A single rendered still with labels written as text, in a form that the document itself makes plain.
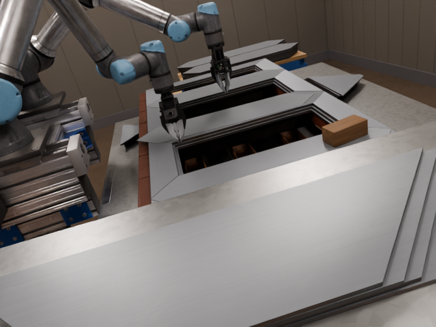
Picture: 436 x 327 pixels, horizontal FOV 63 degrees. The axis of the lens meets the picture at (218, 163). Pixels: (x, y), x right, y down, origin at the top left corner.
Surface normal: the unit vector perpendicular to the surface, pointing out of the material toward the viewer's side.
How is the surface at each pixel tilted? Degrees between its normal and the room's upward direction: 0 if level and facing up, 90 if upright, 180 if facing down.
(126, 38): 90
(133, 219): 0
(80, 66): 90
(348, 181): 0
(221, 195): 0
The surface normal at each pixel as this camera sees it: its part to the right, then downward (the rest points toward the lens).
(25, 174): 0.28, 0.41
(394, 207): -0.22, -0.86
